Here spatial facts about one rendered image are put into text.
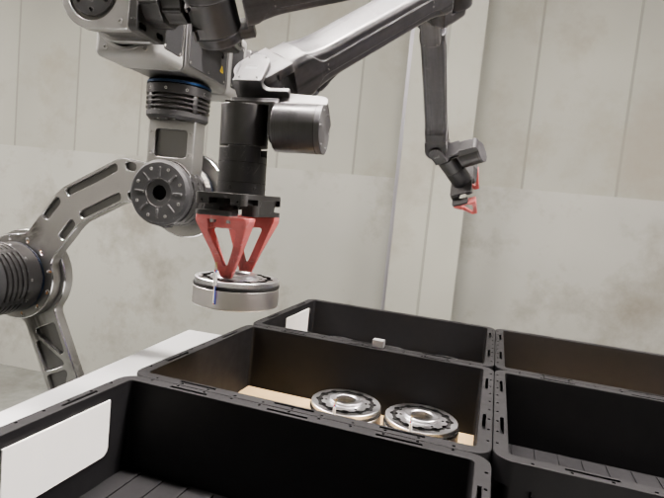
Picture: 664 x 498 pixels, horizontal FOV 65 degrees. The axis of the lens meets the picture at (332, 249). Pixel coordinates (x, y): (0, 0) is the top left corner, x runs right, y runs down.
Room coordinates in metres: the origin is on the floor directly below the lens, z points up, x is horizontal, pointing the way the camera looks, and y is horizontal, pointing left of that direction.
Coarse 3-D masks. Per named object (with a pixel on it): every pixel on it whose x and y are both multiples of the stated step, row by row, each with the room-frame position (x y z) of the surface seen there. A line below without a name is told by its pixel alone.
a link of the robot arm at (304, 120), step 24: (240, 72) 0.63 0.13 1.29; (264, 72) 0.63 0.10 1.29; (240, 96) 0.64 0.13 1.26; (264, 96) 0.63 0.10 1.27; (288, 96) 0.63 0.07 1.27; (312, 96) 0.62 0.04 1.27; (288, 120) 0.59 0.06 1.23; (312, 120) 0.58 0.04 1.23; (288, 144) 0.60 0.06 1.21; (312, 144) 0.59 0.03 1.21
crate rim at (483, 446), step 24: (288, 336) 0.82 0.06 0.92; (312, 336) 0.82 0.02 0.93; (168, 360) 0.63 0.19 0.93; (432, 360) 0.75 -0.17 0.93; (192, 384) 0.56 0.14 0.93; (288, 408) 0.52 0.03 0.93; (480, 408) 0.57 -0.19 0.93; (384, 432) 0.49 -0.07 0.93; (408, 432) 0.49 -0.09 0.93; (480, 432) 0.51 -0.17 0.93
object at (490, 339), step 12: (312, 300) 1.12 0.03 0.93; (324, 300) 1.13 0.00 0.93; (276, 312) 0.96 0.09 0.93; (288, 312) 0.99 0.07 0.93; (384, 312) 1.08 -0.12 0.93; (396, 312) 1.08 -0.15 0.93; (264, 324) 0.86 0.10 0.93; (456, 324) 1.04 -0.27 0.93; (468, 324) 1.03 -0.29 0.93; (324, 336) 0.83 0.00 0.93; (492, 336) 0.95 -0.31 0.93; (384, 348) 0.79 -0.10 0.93; (396, 348) 0.80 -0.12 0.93; (492, 348) 0.86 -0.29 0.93; (456, 360) 0.76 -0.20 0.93; (492, 360) 0.78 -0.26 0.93
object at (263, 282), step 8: (200, 272) 0.64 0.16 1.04; (208, 272) 0.64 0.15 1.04; (200, 280) 0.59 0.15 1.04; (208, 280) 0.58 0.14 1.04; (224, 280) 0.59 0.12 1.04; (232, 280) 0.60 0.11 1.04; (256, 280) 0.61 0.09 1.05; (264, 280) 0.62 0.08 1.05; (272, 280) 0.63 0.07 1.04; (232, 288) 0.58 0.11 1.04; (240, 288) 0.58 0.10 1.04; (248, 288) 0.58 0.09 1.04; (256, 288) 0.59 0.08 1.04; (264, 288) 0.59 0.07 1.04
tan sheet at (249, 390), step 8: (240, 392) 0.80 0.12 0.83; (248, 392) 0.81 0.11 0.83; (256, 392) 0.81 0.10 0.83; (264, 392) 0.81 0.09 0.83; (272, 392) 0.82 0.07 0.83; (280, 392) 0.82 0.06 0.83; (280, 400) 0.79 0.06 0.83; (288, 400) 0.79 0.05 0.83; (296, 400) 0.80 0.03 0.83; (304, 400) 0.80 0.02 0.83; (464, 440) 0.71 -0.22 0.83; (472, 440) 0.71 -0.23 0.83
